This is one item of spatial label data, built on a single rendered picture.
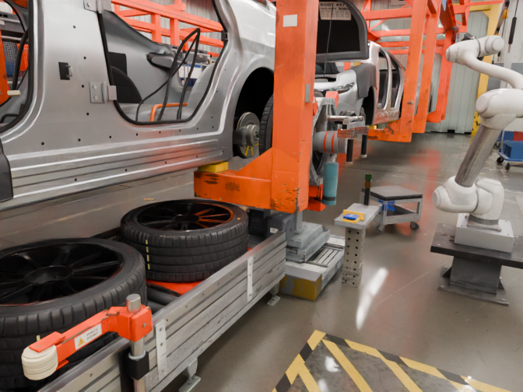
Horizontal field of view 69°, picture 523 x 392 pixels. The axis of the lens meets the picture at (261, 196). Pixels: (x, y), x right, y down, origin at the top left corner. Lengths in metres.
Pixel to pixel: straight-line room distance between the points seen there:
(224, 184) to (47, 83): 1.08
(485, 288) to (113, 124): 2.21
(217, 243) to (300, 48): 1.01
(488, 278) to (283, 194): 1.32
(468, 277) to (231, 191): 1.50
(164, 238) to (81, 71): 0.76
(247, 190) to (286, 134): 0.39
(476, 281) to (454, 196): 0.56
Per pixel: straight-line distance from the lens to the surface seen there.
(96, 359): 1.26
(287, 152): 1.99
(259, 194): 2.11
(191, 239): 1.77
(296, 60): 1.97
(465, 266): 2.62
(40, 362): 1.14
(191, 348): 1.59
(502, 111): 2.15
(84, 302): 1.32
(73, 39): 1.62
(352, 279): 2.46
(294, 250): 2.51
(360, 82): 5.31
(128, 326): 1.21
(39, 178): 1.51
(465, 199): 2.43
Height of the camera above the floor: 1.12
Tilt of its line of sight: 14 degrees down
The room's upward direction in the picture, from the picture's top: 1 degrees clockwise
